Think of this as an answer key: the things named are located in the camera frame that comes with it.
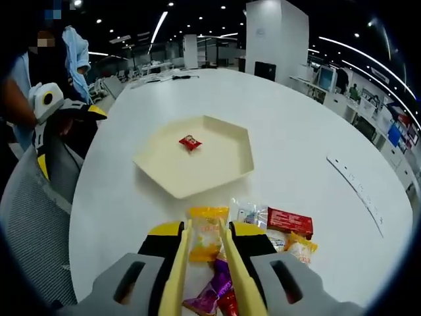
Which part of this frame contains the black chair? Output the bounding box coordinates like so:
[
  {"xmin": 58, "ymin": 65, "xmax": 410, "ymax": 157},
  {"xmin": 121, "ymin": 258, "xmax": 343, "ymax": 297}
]
[{"xmin": 255, "ymin": 61, "xmax": 276, "ymax": 81}]

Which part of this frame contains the clear blue-print food packet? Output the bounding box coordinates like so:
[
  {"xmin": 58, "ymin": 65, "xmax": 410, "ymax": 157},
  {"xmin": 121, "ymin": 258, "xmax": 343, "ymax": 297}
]
[{"xmin": 230, "ymin": 197, "xmax": 269, "ymax": 228}]

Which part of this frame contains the small red candy food packet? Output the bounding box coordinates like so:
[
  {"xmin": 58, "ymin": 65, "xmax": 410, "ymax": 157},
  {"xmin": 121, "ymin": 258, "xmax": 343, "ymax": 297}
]
[{"xmin": 178, "ymin": 134, "xmax": 202, "ymax": 152}]

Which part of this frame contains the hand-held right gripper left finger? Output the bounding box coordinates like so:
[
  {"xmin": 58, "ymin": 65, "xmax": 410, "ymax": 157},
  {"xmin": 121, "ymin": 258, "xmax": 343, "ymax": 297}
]
[{"xmin": 57, "ymin": 221, "xmax": 185, "ymax": 316}]

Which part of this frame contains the beige hexagonal container tray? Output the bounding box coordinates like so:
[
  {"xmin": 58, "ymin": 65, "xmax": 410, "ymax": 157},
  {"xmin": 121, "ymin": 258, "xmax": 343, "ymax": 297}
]
[{"xmin": 133, "ymin": 114, "xmax": 256, "ymax": 200}]

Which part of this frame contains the white square pillar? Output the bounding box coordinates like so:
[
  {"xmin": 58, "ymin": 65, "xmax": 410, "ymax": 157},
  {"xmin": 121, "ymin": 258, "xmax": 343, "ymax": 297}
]
[{"xmin": 245, "ymin": 0, "xmax": 310, "ymax": 83}]

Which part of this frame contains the blue screen kiosk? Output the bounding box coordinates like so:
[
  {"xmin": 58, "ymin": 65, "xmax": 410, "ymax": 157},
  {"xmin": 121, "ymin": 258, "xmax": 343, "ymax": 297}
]
[{"xmin": 317, "ymin": 65, "xmax": 338, "ymax": 92}]

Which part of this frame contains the row of white cabinets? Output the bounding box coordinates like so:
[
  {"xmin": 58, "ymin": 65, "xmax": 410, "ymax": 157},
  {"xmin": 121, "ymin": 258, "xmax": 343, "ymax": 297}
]
[{"xmin": 289, "ymin": 75, "xmax": 418, "ymax": 195}]

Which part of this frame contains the purple food snack packet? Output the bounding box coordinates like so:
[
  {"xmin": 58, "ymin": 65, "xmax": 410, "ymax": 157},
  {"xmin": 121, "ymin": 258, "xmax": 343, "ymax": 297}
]
[{"xmin": 182, "ymin": 258, "xmax": 236, "ymax": 312}]

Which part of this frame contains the white table cable strip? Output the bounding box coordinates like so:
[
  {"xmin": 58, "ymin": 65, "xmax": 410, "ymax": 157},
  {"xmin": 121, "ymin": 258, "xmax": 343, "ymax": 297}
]
[{"xmin": 326, "ymin": 155, "xmax": 385, "ymax": 238}]

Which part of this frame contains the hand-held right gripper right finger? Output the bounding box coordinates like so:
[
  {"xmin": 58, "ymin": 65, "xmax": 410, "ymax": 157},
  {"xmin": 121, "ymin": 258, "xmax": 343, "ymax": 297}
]
[{"xmin": 229, "ymin": 221, "xmax": 364, "ymax": 316}]

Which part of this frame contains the person's clothed torso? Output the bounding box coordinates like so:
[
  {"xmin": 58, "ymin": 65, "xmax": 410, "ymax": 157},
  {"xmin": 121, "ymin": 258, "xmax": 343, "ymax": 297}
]
[{"xmin": 9, "ymin": 26, "xmax": 91, "ymax": 152}]

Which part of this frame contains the person's left hand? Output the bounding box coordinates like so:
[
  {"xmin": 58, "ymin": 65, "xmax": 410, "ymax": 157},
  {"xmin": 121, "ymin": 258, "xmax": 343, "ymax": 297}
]
[{"xmin": 51, "ymin": 115, "xmax": 76, "ymax": 138}]

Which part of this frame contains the long red food bar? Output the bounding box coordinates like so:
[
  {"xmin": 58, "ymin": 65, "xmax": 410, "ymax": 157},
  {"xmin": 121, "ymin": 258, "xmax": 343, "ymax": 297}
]
[
  {"xmin": 219, "ymin": 289, "xmax": 241, "ymax": 316},
  {"xmin": 266, "ymin": 207, "xmax": 313, "ymax": 240}
]

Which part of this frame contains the orange white candy food packet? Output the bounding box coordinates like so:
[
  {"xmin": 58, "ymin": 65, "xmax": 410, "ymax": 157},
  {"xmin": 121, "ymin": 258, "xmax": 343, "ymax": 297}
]
[
  {"xmin": 285, "ymin": 232, "xmax": 318, "ymax": 264},
  {"xmin": 187, "ymin": 206, "xmax": 230, "ymax": 263}
]

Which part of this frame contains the grey mesh office chair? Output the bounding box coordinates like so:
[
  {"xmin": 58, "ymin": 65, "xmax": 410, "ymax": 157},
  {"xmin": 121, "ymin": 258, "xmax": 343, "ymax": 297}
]
[{"xmin": 0, "ymin": 131, "xmax": 87, "ymax": 312}]

